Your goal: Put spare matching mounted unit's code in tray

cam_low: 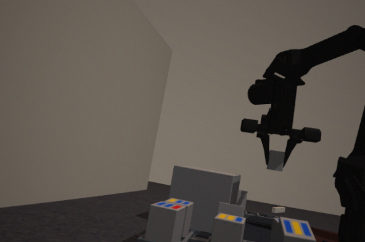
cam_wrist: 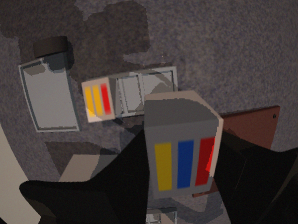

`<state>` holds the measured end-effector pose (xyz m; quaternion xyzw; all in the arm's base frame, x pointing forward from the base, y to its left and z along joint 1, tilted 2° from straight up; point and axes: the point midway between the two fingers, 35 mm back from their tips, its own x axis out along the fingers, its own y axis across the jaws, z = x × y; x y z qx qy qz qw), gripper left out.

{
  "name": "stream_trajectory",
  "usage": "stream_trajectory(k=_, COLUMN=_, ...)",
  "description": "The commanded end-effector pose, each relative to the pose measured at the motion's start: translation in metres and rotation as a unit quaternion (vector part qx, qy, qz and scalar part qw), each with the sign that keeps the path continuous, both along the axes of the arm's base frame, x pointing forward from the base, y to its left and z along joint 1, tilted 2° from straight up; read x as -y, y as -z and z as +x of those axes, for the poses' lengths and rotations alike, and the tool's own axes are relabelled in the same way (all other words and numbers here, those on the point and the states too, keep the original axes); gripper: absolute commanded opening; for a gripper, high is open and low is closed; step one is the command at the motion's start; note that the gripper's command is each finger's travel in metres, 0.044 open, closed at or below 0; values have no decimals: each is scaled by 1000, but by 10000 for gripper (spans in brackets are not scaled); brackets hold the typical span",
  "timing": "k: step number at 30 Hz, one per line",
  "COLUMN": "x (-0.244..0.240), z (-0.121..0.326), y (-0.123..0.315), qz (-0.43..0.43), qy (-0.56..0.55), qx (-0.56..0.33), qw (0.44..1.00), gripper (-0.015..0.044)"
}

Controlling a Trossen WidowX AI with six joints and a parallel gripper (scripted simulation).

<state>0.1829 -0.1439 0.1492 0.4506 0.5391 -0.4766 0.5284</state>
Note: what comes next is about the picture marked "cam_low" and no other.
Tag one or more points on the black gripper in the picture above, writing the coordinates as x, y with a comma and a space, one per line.
281, 117

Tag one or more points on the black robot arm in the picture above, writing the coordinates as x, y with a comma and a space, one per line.
350, 172

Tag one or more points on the small beige block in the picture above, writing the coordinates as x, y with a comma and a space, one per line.
278, 209

